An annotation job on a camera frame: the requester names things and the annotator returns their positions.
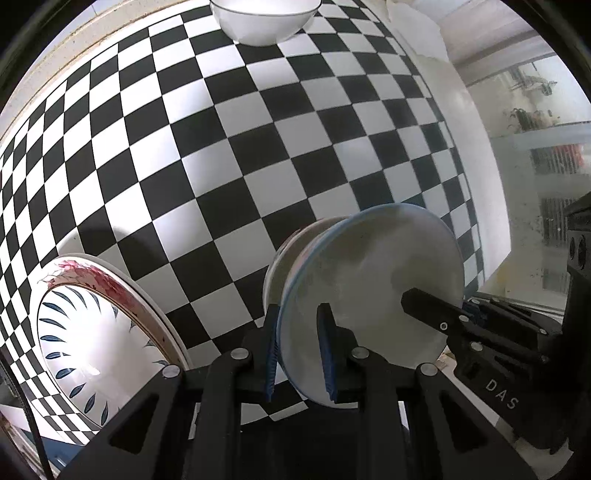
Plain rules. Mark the black white checkered tablecloth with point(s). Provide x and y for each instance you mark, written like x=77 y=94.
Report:
x=231 y=138

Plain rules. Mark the floral white plate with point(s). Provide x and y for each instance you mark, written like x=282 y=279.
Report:
x=99 y=277

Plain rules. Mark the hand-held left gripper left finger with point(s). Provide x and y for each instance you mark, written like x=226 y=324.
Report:
x=272 y=350

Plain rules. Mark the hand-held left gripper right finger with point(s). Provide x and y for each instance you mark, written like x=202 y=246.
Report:
x=328 y=353

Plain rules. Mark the blue striped white plate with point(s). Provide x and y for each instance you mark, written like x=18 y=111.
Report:
x=87 y=341

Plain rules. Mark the frosted glass sliding door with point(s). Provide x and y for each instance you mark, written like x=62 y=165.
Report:
x=521 y=161

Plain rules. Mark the white bowl with dark rim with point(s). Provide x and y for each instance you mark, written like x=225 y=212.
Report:
x=265 y=23

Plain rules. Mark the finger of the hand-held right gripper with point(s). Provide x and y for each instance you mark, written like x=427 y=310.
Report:
x=431 y=316
x=498 y=316

